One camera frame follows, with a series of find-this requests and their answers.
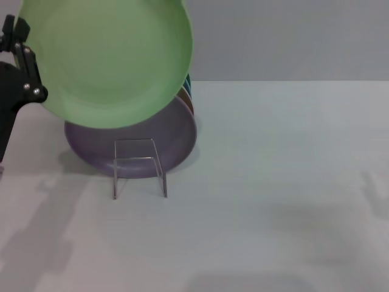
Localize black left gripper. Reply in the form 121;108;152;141
0;14;49;162

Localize light green plate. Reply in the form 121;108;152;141
17;0;195;130

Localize lilac plate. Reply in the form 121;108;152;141
63;96;198;179

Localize tan beige plate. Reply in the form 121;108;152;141
177;86;195;116

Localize clear wire plate rack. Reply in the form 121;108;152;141
112;138;168;201

